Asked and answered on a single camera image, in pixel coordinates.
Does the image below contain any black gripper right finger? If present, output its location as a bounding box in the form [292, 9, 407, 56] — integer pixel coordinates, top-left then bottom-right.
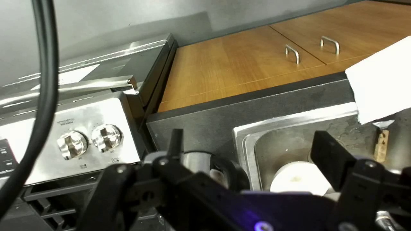
[311, 129, 411, 231]

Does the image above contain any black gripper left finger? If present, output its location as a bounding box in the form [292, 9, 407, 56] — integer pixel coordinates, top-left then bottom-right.
[76, 127, 275, 231]

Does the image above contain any white paper towel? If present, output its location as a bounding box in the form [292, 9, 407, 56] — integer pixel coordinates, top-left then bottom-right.
[345, 35, 411, 125]

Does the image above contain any small wooden tool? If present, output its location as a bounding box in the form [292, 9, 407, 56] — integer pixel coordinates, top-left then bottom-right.
[374, 127, 391, 164]

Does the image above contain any silver stove knob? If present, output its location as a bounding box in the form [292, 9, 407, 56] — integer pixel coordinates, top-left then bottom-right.
[56, 129, 90, 161]
[90, 121, 125, 154]

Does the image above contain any white plate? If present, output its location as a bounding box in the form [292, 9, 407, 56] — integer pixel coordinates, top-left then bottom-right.
[269, 160, 333, 196]

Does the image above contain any stainless steel electric kettle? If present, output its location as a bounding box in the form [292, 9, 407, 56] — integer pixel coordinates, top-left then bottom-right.
[181, 148, 252, 191]

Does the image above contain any stainless steel gas range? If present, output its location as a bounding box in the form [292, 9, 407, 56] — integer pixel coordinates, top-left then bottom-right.
[0, 33, 179, 231]

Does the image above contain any stainless steel sink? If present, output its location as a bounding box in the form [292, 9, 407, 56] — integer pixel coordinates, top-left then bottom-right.
[233, 101, 411, 193]

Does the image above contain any wide wooden base cabinet door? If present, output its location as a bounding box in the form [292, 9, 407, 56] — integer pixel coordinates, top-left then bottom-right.
[157, 24, 329, 114]

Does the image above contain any narrow wooden base cabinet door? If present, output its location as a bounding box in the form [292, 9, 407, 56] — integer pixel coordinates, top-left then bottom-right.
[270, 0, 411, 66]

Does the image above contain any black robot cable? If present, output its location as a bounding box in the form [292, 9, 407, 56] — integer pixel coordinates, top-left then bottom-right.
[0, 0, 61, 219]

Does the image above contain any metal base cabinet handle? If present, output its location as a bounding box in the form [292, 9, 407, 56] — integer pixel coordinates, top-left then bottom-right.
[284, 42, 302, 66]
[320, 34, 342, 57]

